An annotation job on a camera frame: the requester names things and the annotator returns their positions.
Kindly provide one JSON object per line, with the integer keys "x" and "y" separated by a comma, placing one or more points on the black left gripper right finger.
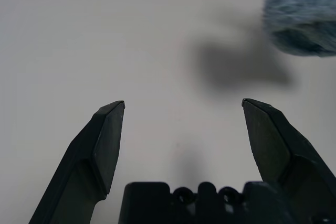
{"x": 278, "y": 140}

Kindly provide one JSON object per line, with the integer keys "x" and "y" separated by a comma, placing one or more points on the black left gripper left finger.
{"x": 78, "y": 161}

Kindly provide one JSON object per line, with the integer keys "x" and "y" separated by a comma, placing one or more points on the light blue fluffy rag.
{"x": 302, "y": 11}

